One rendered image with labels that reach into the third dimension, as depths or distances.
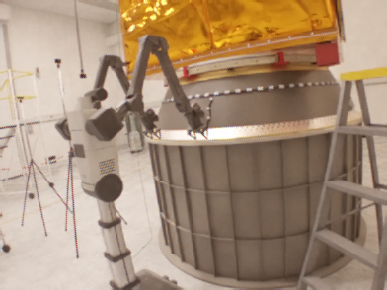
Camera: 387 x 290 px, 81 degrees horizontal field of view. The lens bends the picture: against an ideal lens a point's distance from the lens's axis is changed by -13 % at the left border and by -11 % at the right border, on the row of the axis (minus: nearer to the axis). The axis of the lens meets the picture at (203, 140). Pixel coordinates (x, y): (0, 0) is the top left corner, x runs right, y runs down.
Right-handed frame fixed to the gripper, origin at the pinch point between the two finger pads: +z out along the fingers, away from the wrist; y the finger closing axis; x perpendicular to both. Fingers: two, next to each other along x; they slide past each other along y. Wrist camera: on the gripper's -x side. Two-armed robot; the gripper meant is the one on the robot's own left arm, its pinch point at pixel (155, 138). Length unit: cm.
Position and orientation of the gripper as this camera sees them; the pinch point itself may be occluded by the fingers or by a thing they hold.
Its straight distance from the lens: 193.6
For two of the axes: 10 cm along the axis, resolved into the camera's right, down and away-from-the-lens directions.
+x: -5.0, 6.5, -5.7
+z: 4.2, 7.6, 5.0
